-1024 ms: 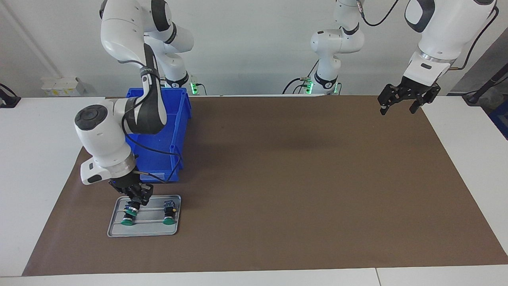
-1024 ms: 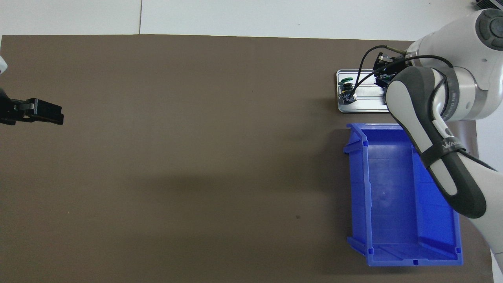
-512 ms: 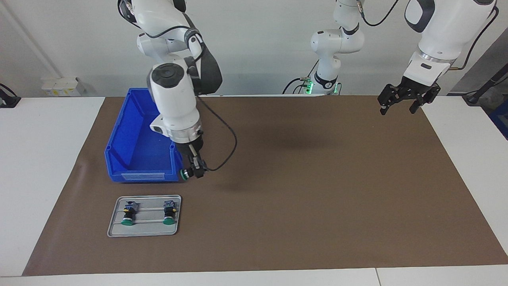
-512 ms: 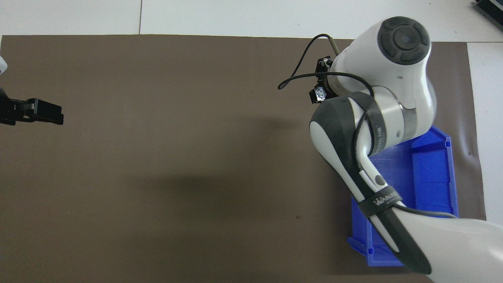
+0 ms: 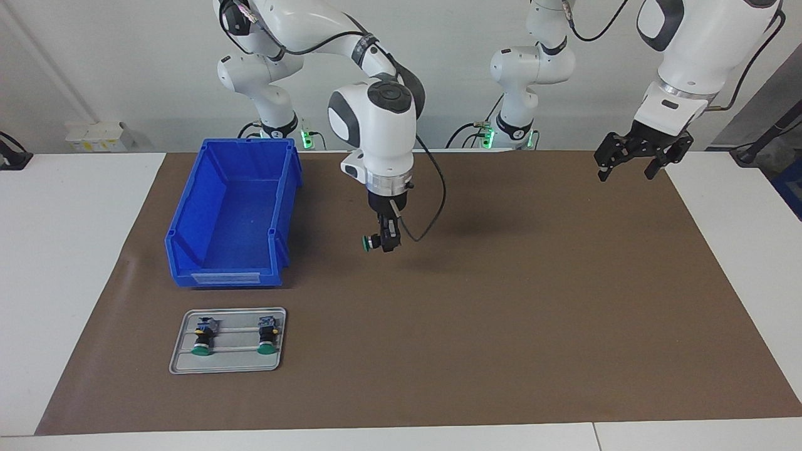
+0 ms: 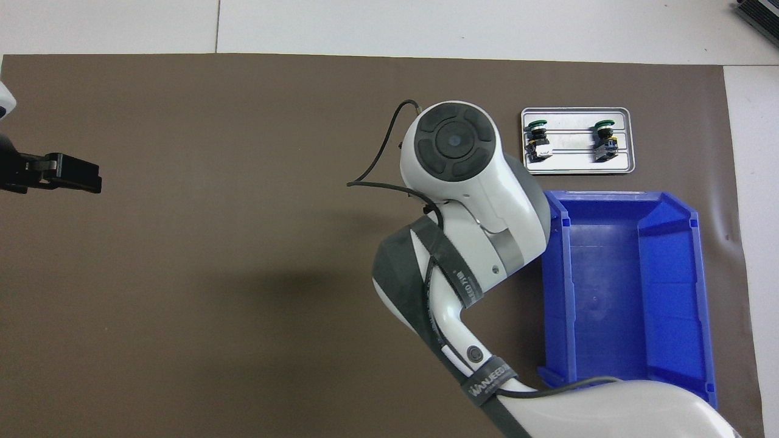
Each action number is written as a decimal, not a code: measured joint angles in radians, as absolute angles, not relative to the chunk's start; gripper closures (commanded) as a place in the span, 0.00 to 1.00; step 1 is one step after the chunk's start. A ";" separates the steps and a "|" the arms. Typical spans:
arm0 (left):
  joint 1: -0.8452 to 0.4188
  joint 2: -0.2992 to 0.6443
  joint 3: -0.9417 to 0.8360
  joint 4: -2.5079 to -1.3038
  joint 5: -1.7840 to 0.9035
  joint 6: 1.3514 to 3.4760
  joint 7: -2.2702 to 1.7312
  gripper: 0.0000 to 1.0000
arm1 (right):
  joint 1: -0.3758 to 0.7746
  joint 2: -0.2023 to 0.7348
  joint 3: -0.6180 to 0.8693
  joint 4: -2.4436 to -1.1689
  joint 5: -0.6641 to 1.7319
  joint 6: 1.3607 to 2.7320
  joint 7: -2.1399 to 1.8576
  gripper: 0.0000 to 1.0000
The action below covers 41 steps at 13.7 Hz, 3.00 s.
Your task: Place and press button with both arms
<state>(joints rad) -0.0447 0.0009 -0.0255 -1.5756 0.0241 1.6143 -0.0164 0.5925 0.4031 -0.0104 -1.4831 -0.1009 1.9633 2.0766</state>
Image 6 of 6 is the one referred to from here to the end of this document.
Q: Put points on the green push button yellow block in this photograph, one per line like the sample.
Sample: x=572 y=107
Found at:
x=605 y=146

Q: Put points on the grey metal tray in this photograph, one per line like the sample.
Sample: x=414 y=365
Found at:
x=572 y=164

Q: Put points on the green push button white block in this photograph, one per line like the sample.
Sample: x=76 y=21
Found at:
x=538 y=146

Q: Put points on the grey ribbed device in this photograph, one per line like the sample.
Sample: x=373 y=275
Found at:
x=761 y=12

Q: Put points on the brown table mat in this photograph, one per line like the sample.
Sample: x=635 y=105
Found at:
x=243 y=121

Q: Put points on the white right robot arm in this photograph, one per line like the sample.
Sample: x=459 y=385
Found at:
x=481 y=201

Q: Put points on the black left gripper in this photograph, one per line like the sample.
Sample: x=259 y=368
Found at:
x=12 y=167

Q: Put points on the blue plastic storage bin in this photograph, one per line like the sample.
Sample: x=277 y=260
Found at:
x=614 y=292

